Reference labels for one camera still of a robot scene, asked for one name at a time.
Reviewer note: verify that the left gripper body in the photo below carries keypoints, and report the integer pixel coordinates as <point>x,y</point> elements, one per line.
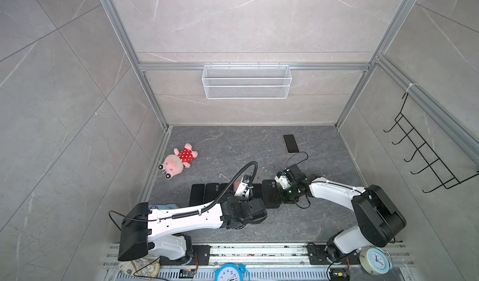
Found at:
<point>239,202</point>

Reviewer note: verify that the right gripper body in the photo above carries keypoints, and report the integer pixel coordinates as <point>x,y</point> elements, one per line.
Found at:
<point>290,195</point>

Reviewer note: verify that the black phone case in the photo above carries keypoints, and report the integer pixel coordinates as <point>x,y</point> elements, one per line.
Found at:
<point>212,191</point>
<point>271,195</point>

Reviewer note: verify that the phone with pink edge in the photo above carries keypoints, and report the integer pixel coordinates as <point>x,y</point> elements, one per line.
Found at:
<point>290,144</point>

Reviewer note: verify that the pink phone case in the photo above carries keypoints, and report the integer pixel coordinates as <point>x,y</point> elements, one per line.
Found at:
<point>238,187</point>

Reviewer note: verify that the long black phone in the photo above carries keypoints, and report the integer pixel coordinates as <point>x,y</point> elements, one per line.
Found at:
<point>222,187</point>

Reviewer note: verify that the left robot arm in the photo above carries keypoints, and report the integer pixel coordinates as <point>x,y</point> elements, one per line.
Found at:
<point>160,232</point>

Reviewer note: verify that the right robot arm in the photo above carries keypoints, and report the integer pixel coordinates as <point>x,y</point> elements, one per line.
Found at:
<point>379,220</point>

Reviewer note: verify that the blue alarm clock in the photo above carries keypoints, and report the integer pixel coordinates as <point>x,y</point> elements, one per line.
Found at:
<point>232,272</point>

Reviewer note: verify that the wet wipes pack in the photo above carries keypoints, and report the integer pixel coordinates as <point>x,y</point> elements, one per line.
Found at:
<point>163,207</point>

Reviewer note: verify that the pink pig plush toy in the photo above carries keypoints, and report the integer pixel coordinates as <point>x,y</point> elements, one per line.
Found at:
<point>175,163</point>

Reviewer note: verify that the cream alarm clock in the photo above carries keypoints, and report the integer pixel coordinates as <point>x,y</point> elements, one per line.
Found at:
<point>374,261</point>

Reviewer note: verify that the crumpled patterned cloth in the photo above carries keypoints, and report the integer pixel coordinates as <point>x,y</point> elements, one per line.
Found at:
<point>141,268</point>

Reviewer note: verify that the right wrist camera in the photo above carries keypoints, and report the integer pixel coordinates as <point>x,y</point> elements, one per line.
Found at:
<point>283,180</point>

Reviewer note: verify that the aluminium mounting rail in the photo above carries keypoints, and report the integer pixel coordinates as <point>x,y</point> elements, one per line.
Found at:
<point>263,254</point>

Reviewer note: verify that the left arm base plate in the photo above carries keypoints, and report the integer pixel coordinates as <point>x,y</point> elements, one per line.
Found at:
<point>198,254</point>

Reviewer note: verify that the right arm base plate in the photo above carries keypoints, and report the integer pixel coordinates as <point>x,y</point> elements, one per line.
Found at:
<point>322,254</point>

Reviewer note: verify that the black wire hook rack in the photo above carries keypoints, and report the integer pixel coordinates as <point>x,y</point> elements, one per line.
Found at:
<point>425,151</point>

